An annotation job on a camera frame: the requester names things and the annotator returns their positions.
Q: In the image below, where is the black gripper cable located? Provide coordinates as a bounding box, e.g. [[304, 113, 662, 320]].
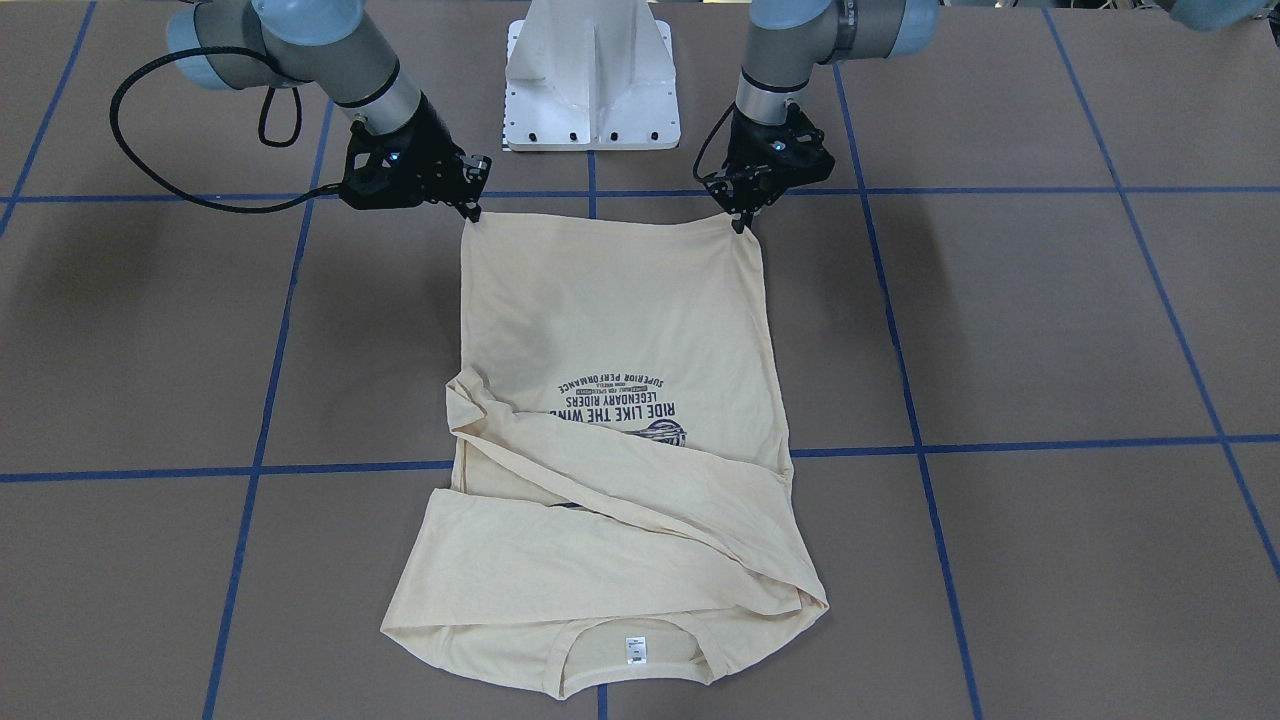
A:
[[692, 104, 741, 191], [108, 46, 346, 215]]

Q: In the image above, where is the beige long-sleeve printed shirt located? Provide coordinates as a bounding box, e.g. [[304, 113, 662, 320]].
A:
[[381, 213, 829, 700]]

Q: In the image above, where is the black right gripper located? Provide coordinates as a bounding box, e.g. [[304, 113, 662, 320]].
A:
[[340, 94, 492, 223]]

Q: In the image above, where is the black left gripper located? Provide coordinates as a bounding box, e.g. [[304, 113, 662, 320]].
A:
[[701, 106, 835, 234]]

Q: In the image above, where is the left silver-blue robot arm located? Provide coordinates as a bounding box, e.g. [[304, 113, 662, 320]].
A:
[[692, 1, 942, 234]]

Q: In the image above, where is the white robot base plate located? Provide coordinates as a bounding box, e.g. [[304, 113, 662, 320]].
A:
[[503, 1, 681, 152]]

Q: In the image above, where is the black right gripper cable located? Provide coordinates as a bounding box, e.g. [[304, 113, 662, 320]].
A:
[[108, 46, 346, 215]]

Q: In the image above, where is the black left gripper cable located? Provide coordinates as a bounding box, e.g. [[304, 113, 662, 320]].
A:
[[692, 104, 741, 191]]

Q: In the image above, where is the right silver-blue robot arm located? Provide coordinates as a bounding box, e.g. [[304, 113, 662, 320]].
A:
[[166, 1, 492, 222]]

